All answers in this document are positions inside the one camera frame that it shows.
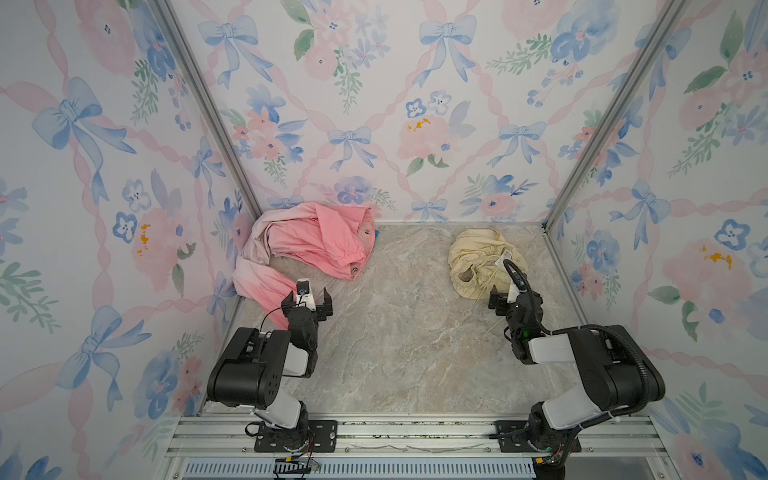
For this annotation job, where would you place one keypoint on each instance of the black mounting plate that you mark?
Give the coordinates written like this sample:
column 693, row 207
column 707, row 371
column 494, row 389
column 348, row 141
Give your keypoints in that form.
column 316, row 436
column 518, row 436

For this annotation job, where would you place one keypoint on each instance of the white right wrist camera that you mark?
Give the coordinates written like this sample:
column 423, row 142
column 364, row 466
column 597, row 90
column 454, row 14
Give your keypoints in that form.
column 514, row 291

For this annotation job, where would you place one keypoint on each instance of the beige cloth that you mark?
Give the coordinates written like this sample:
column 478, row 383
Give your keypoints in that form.
column 476, row 263

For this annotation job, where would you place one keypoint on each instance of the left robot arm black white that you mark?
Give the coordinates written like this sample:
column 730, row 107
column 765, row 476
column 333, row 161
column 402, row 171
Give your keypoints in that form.
column 250, row 370

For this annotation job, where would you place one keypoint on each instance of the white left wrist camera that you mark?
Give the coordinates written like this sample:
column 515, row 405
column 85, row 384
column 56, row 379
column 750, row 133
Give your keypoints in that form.
column 304, row 295

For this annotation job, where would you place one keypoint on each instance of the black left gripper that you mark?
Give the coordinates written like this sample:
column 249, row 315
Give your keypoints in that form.
column 324, row 309

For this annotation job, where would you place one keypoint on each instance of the pink cloth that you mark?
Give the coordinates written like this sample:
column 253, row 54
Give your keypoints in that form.
column 337, row 240

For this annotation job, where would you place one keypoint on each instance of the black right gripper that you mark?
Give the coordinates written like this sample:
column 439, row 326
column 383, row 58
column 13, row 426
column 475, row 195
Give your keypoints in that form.
column 501, row 300

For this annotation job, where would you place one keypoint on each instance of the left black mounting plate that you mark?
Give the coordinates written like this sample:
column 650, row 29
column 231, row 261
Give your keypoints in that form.
column 316, row 436

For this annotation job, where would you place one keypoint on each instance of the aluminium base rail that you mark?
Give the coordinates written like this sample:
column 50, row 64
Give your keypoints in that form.
column 392, row 446

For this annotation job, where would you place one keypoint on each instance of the left aluminium corner post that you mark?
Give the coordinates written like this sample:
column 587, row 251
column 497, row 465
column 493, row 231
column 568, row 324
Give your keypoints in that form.
column 180, row 47

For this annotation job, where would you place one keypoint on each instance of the right aluminium corner post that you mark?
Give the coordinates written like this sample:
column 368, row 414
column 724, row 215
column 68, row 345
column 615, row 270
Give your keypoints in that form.
column 658, row 35

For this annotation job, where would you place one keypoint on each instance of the aluminium corner post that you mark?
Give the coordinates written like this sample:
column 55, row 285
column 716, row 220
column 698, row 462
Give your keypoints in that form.
column 180, row 47
column 658, row 35

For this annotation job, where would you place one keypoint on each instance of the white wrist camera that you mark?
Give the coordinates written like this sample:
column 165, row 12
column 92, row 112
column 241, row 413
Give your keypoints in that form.
column 304, row 295
column 514, row 291

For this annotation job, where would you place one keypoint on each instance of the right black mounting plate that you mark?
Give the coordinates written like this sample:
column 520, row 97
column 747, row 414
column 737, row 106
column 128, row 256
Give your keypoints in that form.
column 518, row 436

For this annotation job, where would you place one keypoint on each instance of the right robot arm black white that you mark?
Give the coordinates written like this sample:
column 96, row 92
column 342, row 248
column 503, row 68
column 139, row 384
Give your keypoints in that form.
column 615, row 379

